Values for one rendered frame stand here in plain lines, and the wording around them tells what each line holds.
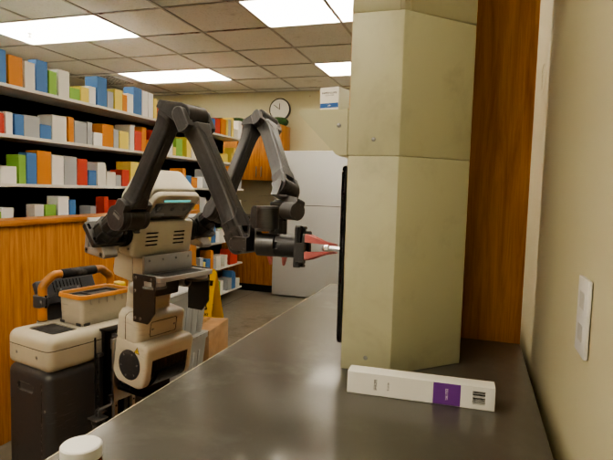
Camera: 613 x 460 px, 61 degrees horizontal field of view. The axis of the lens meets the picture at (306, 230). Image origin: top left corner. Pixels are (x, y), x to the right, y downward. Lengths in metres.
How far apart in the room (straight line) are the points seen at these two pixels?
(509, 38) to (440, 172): 0.48
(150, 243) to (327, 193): 4.54
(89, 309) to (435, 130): 1.43
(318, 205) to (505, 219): 4.88
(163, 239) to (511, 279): 1.12
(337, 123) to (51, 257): 2.33
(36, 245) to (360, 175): 2.29
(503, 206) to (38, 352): 1.56
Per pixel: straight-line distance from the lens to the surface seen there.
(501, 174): 1.48
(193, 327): 3.67
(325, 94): 1.24
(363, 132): 1.14
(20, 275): 3.08
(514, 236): 1.48
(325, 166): 6.23
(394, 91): 1.14
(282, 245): 1.27
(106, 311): 2.14
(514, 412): 1.08
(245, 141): 1.99
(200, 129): 1.43
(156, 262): 1.82
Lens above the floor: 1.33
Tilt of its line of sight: 4 degrees down
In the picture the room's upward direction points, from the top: 2 degrees clockwise
